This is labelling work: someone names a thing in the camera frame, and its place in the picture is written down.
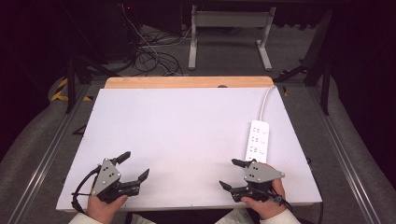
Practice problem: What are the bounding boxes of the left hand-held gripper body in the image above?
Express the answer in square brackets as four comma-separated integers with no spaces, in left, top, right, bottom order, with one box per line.
[91,157,140,205]

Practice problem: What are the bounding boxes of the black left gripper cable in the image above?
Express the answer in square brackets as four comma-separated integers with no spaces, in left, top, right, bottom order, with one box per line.
[70,164,103,215]

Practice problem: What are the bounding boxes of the grey metal table frame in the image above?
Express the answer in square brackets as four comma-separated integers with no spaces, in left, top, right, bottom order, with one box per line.
[187,4,277,72]

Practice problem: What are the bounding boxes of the aluminium floor rail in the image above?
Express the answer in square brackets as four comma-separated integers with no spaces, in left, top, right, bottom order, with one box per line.
[306,87,383,224]
[6,83,92,224]

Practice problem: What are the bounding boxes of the black equipment cabinet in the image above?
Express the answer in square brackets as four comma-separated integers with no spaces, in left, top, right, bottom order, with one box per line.
[62,0,142,63]

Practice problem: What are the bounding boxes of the tangled black cables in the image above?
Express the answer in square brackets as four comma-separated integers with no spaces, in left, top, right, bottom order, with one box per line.
[120,4,176,77]

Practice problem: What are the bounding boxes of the person's right hand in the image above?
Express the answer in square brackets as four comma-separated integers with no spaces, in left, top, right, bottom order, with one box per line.
[241,163,288,220]

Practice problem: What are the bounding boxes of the yellow black hazard tape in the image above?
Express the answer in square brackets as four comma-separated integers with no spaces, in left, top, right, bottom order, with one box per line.
[50,77,94,103]

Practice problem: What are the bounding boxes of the black floor cable bundle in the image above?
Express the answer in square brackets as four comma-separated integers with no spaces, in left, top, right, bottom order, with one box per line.
[132,24,192,77]

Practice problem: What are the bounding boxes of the white power strip cable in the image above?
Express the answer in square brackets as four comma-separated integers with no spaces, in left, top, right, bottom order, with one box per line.
[259,85,278,122]

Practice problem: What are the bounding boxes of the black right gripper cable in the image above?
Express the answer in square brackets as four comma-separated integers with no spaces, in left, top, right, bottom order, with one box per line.
[264,191,325,224]

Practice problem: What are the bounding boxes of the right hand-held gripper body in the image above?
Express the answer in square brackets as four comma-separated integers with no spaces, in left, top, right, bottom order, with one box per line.
[232,161,286,203]

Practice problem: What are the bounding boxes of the white power strip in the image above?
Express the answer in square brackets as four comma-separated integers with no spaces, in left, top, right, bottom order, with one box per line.
[245,119,271,164]

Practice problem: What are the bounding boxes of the black metal stand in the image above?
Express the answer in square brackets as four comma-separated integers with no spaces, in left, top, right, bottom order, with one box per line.
[64,55,121,115]
[274,8,334,117]

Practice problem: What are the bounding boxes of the person's left hand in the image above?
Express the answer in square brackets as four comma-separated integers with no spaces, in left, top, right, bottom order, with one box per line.
[86,193,129,224]

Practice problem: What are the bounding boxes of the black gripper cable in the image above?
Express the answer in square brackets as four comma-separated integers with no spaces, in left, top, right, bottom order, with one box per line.
[264,191,325,224]
[70,164,103,215]

